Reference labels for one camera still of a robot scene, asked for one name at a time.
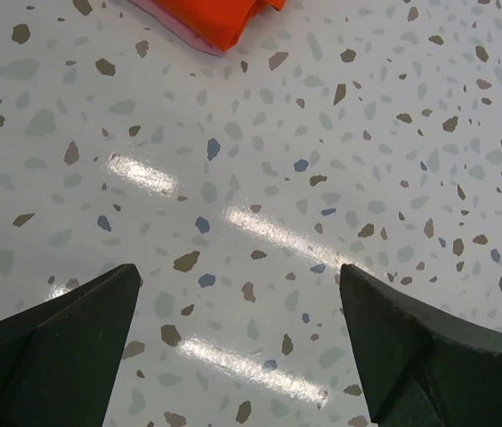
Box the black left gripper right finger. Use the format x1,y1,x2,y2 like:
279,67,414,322
339,264,502,426

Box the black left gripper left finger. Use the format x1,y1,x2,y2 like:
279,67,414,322
0,264,141,427

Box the folded pink t shirt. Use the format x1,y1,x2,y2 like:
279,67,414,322
130,0,224,56

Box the folded orange t shirt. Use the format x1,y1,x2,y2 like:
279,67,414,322
154,0,286,52

